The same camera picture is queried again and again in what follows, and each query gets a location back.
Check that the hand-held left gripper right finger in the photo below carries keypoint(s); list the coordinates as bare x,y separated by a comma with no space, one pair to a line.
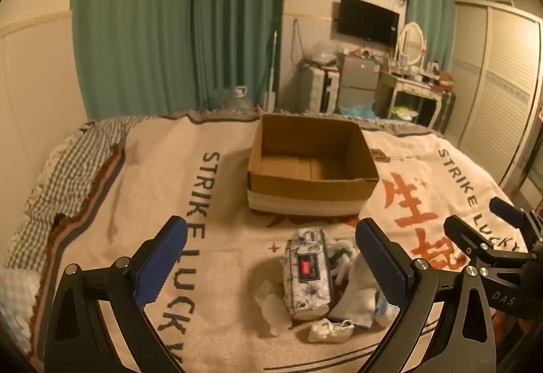
382,267

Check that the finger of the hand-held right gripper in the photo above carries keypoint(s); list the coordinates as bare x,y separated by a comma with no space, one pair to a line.
505,212
466,235

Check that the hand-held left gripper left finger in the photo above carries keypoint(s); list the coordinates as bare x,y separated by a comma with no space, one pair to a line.
161,262

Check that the white towel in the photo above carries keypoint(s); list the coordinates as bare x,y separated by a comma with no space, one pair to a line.
356,299

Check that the floral tissue pack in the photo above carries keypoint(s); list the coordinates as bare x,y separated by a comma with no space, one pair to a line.
307,290

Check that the white socks pair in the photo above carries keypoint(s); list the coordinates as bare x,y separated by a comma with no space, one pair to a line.
326,330

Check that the brown cardboard box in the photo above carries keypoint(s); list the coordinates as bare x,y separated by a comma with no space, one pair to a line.
305,195

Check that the white tissue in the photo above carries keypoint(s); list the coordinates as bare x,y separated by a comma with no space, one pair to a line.
271,307

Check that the printed beige blanket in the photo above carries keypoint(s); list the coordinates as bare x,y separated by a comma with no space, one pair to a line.
203,271

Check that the dark plaid suitcase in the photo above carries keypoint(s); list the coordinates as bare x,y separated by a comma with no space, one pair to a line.
446,110

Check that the white louvred wardrobe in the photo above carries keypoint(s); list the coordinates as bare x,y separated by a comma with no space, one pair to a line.
496,80

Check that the checked bed sheet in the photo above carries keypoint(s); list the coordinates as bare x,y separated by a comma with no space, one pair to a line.
63,169

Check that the light checked cloth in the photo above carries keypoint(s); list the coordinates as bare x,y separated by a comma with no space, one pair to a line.
17,305

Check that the white dressing table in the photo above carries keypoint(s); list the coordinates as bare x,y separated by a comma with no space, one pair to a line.
407,89

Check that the blue plastic bag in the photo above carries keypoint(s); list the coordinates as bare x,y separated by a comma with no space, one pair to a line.
358,110

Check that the grey mini fridge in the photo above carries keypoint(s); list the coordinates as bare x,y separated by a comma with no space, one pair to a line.
358,80

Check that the white suitcase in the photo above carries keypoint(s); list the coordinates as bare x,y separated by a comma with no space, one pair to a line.
316,89

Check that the oval white mirror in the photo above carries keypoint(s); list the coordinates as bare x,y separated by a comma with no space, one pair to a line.
411,44

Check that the narrow green curtain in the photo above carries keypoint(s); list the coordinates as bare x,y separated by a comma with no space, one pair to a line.
430,8

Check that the clear plastic bag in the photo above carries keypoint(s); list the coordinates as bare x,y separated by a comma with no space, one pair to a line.
322,53

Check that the wide green curtain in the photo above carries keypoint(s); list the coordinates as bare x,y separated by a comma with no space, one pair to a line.
131,17
242,17

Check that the black wall television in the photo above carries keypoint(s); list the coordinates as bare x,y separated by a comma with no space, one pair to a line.
367,21

